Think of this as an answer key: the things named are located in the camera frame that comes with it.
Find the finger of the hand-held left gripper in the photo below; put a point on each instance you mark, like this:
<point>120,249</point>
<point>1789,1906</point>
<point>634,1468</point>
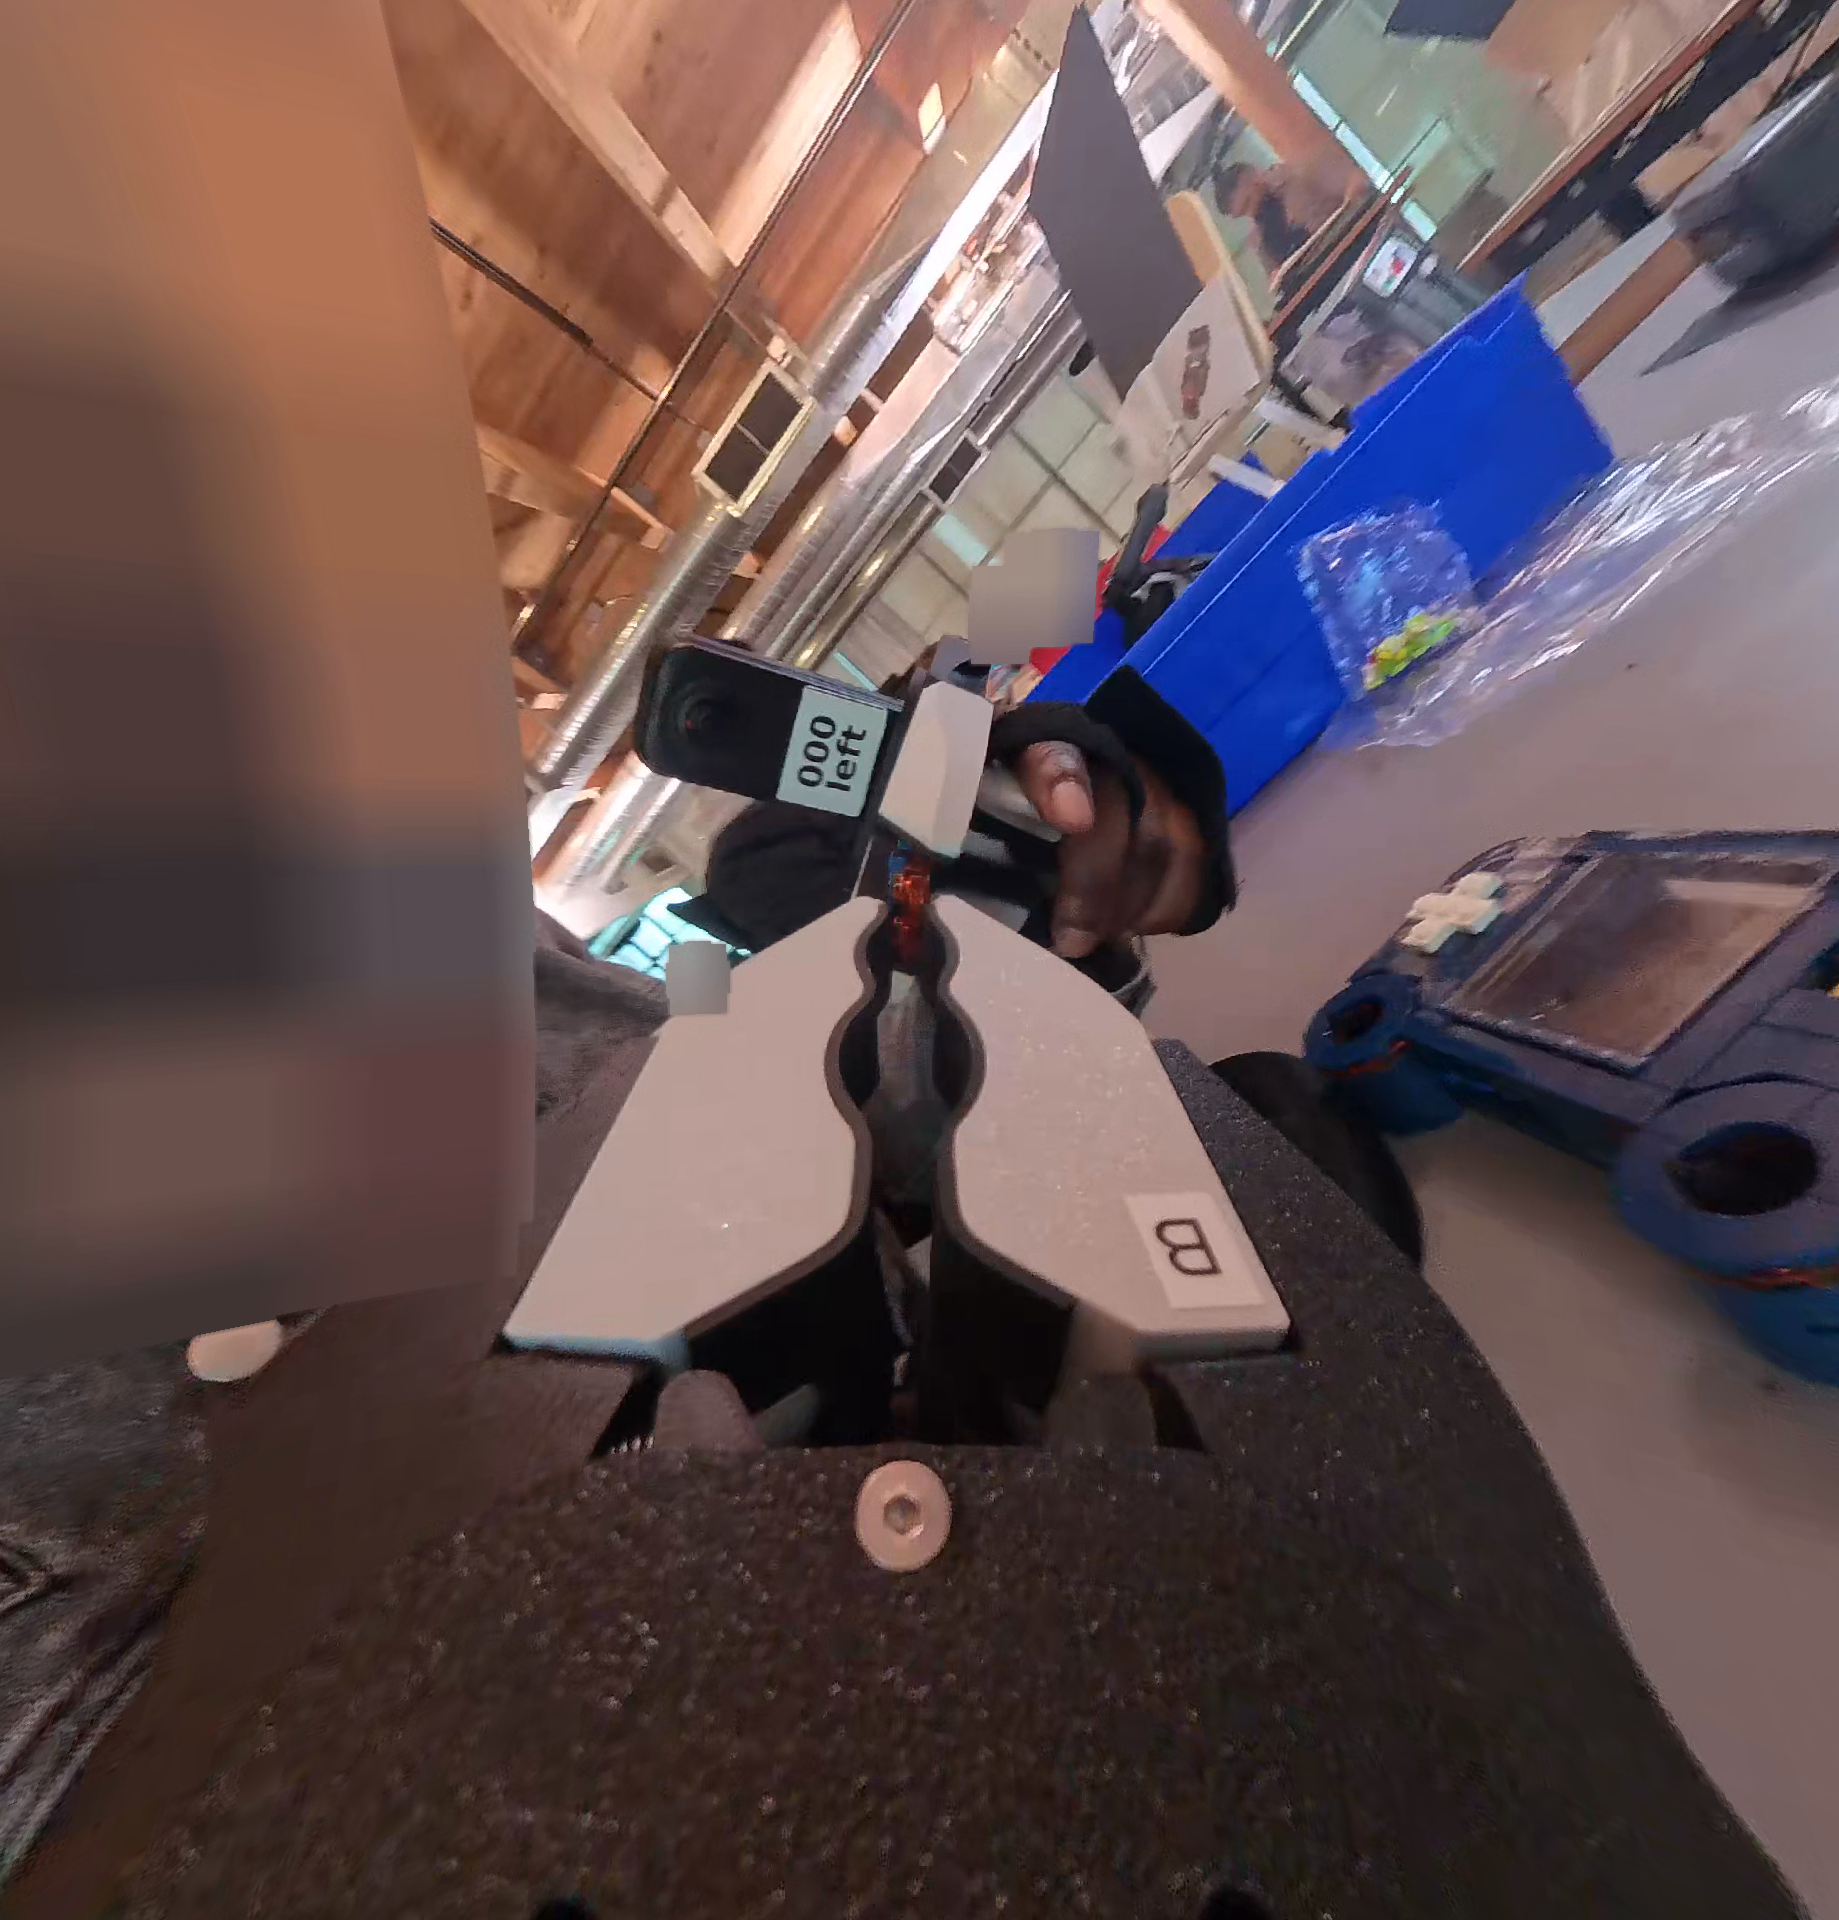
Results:
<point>937,765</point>

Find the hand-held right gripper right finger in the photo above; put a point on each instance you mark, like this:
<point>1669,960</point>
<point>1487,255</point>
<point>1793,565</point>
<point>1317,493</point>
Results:
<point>1101,1155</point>

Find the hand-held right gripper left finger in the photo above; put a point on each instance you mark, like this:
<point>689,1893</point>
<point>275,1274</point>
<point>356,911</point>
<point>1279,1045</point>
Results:
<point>710,1171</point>

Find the orange black brick piece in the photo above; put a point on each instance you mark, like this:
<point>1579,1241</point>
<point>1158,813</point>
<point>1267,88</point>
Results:
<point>907,901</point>

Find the dark blue brick game console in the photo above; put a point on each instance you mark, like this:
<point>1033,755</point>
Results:
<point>1640,1021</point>

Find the person's left hand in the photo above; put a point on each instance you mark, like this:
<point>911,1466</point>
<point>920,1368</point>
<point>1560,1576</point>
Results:
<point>1115,855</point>

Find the black quilted pad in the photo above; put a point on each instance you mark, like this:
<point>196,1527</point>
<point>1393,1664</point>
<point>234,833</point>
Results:
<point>1341,1140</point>

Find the green toy bricks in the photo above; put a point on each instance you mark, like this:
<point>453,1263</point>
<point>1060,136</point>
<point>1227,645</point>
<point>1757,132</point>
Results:
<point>1412,649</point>

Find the large blue plastic bin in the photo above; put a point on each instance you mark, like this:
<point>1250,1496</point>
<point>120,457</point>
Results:
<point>1385,495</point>

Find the dark hanging panel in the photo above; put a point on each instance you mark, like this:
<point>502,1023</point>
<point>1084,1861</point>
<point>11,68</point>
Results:
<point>1106,225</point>

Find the clear plastic bag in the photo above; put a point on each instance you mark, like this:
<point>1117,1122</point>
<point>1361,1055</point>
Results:
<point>1640,555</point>

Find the silver ventilation duct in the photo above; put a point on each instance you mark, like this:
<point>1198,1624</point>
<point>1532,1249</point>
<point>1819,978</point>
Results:
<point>801,511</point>

